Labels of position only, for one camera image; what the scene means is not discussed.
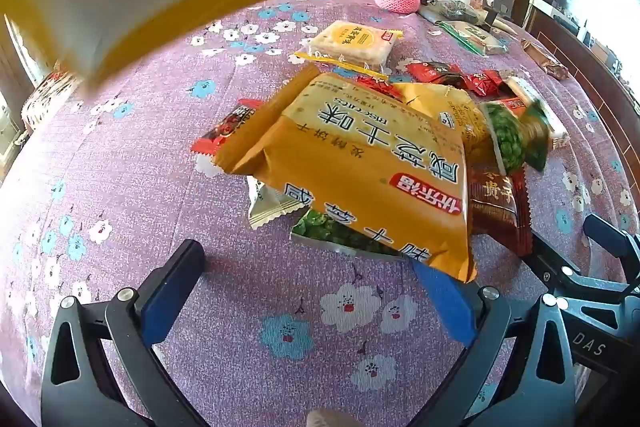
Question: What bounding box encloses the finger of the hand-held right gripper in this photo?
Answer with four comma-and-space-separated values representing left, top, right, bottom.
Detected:
582, 213, 640, 269
520, 232, 628, 305

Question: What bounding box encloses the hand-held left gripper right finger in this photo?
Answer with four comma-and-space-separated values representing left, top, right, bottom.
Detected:
412, 262, 591, 427

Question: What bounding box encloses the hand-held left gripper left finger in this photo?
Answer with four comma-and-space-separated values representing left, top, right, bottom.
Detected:
40, 238, 208, 427

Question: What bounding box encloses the dark red snack packet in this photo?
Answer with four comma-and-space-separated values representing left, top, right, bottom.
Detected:
467, 164, 533, 258

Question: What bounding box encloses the green pea snack packet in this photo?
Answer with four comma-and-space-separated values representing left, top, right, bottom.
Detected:
480, 99, 553, 175
290, 207, 416, 260

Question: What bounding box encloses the small white snack packet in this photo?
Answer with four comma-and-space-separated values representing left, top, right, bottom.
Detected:
247, 177, 311, 230

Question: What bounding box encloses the large yellow biscuit bag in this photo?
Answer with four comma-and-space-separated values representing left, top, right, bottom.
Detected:
212, 64, 478, 284

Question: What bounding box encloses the small yellow biscuit bag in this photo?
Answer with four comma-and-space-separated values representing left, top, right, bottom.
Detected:
395, 82, 496, 158

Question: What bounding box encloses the purple floral tablecloth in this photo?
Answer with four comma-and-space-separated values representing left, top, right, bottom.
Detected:
0, 0, 640, 427

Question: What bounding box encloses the red and black candy packet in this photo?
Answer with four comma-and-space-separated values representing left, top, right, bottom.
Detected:
190, 99, 263, 158

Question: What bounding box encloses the brown wooden cabinet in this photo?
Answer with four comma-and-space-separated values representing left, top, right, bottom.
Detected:
520, 0, 640, 168

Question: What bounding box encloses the brown snack bar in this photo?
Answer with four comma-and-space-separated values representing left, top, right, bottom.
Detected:
520, 38, 571, 81

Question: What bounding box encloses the red candy with dark print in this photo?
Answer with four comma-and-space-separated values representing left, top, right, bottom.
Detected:
405, 61, 463, 86

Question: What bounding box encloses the red patterned cushion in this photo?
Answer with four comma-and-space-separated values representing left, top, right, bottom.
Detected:
20, 72, 83, 128

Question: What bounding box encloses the round cracker pack green label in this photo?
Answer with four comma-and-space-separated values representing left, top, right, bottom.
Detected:
440, 21, 508, 56

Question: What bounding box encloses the clear yellow cracker pack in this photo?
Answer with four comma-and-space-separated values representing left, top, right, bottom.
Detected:
295, 21, 405, 80

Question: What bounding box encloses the dark snack bag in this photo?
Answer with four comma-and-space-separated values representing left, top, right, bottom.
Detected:
420, 1, 481, 24

